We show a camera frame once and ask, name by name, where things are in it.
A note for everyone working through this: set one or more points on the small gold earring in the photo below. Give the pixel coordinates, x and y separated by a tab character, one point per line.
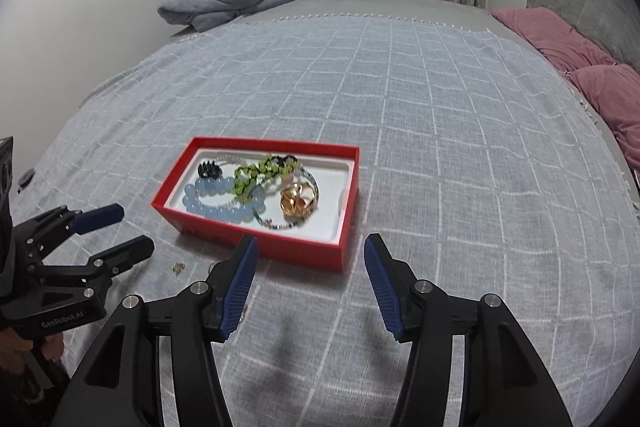
178	268

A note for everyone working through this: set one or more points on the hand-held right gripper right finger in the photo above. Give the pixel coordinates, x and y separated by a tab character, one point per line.
382	287

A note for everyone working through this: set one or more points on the pink pillow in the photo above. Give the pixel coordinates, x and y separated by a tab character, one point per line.
612	102
550	34

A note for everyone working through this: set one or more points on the person's left hand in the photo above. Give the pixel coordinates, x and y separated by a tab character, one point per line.
15	343

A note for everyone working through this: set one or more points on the black beaded ornament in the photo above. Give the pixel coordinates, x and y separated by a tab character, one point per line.
209	170

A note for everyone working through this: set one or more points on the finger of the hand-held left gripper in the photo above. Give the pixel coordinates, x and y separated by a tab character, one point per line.
125	252
100	216

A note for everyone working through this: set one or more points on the red box with white insert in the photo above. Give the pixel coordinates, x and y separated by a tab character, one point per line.
300	252

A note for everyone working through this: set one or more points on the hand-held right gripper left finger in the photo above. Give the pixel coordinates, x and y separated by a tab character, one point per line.
239	292

